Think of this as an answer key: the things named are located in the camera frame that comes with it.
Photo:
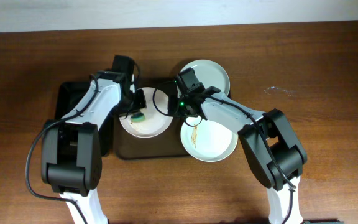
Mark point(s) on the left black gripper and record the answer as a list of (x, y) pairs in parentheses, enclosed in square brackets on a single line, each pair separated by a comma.
[(138, 104)]

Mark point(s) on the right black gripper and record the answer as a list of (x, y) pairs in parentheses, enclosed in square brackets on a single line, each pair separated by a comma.
[(173, 106)]

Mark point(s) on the green yellow scrub sponge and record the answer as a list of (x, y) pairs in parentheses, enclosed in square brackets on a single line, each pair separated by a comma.
[(138, 117)]

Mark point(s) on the white plate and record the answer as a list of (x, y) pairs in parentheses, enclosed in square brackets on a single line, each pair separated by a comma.
[(207, 141), (210, 73), (153, 123)]

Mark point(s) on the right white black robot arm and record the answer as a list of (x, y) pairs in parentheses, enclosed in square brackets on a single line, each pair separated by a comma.
[(273, 151)]

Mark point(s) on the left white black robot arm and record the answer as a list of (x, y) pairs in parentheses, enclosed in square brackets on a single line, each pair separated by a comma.
[(72, 150)]

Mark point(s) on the brown plastic serving tray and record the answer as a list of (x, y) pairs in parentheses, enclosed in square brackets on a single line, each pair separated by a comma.
[(166, 144)]

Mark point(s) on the black rectangular water tray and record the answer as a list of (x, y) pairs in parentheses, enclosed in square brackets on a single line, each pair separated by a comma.
[(69, 95)]

